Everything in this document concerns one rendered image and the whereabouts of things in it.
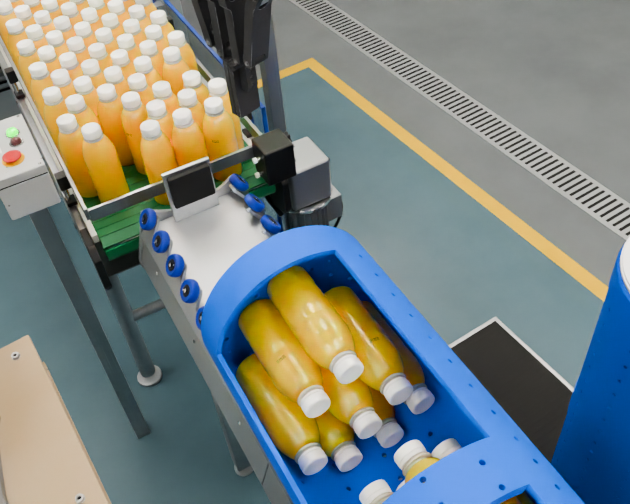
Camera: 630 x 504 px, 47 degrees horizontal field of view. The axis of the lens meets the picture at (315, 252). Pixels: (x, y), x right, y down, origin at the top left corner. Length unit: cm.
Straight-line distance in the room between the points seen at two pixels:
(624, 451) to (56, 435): 101
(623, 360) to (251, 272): 67
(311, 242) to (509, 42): 294
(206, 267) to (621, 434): 84
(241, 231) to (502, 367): 102
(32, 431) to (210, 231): 58
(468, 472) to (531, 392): 139
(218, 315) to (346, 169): 207
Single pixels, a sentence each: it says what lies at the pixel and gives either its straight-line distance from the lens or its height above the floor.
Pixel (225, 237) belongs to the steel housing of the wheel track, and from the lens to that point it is 149.
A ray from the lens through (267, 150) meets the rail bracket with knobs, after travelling 156.
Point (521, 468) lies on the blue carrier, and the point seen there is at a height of 122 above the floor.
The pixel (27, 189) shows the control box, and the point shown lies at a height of 106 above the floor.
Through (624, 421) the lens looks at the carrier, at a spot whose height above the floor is 75.
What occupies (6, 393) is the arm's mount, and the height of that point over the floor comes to 107.
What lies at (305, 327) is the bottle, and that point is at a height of 117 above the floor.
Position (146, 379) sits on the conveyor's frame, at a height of 1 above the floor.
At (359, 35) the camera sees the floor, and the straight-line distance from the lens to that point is 392.
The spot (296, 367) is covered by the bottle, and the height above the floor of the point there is 113.
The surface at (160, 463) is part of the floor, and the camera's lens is 230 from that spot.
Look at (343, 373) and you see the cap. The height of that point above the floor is 116.
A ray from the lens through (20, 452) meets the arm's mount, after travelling 113.
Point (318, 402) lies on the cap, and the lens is 100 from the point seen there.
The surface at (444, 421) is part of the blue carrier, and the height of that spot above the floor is 102.
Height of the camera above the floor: 196
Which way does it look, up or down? 46 degrees down
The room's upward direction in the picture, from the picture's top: 6 degrees counter-clockwise
